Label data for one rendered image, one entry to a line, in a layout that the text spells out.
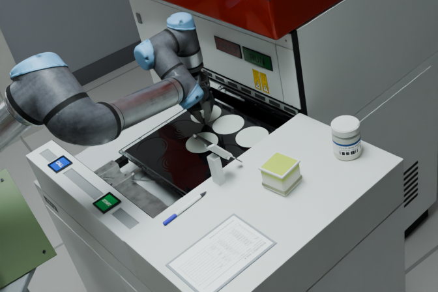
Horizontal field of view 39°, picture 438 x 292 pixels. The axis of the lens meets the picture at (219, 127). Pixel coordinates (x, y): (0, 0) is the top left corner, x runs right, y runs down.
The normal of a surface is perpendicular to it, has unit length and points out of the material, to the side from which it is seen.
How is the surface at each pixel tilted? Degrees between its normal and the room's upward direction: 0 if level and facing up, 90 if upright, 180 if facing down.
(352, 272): 90
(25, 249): 44
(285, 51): 90
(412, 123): 90
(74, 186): 0
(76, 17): 90
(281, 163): 0
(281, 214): 0
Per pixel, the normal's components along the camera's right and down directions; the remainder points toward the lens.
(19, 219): 0.26, -0.29
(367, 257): 0.65, 0.35
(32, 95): -0.21, 0.24
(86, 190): -0.18, -0.79
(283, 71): -0.74, 0.50
